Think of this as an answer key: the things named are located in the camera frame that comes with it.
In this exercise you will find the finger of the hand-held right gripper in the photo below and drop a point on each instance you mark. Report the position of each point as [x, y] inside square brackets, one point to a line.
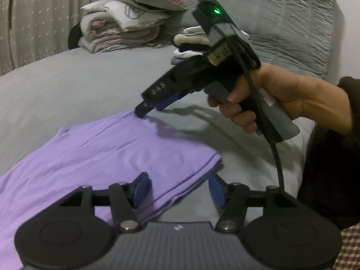
[143, 110]
[168, 102]

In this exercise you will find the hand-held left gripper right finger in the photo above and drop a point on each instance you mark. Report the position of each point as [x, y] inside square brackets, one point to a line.
[216, 191]

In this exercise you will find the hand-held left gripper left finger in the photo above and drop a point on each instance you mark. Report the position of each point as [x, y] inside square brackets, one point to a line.
[140, 189]

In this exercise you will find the purple shirt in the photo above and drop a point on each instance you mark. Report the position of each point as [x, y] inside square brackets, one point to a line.
[98, 157]

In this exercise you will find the person's right forearm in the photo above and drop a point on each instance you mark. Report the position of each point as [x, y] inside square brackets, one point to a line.
[332, 160]

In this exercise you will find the person's right hand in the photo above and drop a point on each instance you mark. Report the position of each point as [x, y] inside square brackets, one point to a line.
[289, 92]

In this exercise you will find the black folded garment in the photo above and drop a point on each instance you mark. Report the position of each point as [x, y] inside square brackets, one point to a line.
[194, 47]

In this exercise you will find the grey bed blanket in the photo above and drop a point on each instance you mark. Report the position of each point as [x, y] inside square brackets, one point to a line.
[70, 84]

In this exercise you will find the folded pink grey quilt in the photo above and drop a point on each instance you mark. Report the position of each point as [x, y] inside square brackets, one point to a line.
[112, 33]

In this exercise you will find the grey quilted bedspread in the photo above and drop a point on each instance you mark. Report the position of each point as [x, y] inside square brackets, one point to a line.
[281, 19]

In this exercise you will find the black cloth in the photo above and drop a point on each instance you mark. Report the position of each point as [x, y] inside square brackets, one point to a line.
[73, 36]

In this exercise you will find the grey star-patterned curtain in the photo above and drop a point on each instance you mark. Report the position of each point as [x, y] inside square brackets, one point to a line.
[42, 19]

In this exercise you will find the brown checked cloth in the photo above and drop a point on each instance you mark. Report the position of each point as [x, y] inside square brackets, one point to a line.
[348, 250]

